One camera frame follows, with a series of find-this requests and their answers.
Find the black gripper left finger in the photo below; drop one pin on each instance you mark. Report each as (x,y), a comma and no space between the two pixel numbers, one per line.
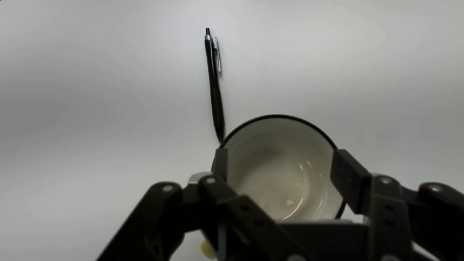
(193,217)

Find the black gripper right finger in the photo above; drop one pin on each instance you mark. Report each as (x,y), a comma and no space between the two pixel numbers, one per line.
(410,221)

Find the black ballpoint pen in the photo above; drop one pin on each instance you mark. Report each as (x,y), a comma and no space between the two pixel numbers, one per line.
(215,87)

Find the yellow enamel mug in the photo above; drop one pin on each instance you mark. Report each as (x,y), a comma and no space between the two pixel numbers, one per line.
(284,168)

